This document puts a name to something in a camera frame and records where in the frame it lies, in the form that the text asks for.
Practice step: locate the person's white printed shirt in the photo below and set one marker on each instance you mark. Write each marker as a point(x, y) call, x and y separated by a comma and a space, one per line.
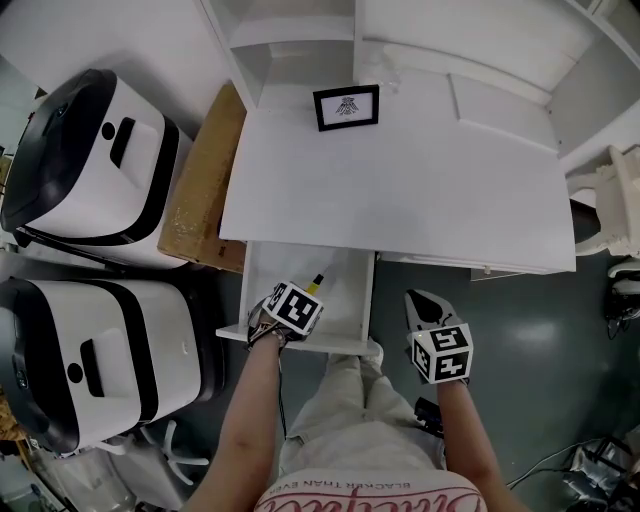
point(370, 492)

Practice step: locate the black wheeled stand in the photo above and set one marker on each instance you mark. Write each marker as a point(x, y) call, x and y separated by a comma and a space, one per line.
point(625, 312)

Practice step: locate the brown cardboard box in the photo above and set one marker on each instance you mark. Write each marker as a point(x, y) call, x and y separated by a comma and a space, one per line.
point(205, 185)

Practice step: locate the person's left forearm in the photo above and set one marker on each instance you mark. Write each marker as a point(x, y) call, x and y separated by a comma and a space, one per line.
point(245, 425)

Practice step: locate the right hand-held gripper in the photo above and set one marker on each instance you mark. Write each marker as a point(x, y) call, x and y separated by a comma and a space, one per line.
point(445, 352)

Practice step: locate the black waist device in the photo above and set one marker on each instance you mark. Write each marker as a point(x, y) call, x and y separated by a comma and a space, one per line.
point(429, 417)

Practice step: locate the white desk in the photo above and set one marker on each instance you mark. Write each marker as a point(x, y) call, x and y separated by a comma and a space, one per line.
point(400, 190)

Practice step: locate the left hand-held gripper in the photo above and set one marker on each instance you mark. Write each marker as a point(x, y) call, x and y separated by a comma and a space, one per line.
point(295, 307)

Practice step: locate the white ornate vanity table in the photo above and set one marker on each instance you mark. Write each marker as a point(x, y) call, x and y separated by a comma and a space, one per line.
point(620, 200)

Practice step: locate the white desk drawer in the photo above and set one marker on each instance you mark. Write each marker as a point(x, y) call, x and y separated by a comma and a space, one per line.
point(350, 310)

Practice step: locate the black equipment pile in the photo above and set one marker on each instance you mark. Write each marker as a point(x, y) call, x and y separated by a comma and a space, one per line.
point(600, 475)

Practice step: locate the clear glass ornament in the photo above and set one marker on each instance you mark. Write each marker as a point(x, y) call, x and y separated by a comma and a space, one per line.
point(385, 75)

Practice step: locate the person's white shoe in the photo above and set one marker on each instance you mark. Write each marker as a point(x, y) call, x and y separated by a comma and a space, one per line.
point(375, 347)

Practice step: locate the black picture frame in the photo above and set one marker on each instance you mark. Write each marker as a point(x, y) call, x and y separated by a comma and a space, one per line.
point(346, 107)

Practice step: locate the person's light grey trousers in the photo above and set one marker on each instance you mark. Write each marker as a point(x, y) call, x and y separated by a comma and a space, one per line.
point(350, 415)

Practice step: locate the grey office chair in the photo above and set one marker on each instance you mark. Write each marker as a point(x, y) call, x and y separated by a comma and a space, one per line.
point(172, 442)

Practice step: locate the white and black robot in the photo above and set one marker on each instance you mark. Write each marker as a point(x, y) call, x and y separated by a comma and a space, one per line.
point(90, 165)
point(110, 360)

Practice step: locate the person's right forearm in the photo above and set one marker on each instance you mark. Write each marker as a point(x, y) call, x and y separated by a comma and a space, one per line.
point(465, 435)

